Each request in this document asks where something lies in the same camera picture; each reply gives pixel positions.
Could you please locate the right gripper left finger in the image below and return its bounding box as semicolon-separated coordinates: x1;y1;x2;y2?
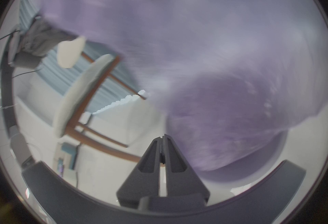
117;137;162;208

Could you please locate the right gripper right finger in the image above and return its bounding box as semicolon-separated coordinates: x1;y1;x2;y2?
163;134;211;205

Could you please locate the purple plastic bag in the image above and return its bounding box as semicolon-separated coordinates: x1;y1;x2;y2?
36;0;328;180

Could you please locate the white cushioned wooden chair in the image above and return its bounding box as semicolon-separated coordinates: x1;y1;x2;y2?
52;36;147;163

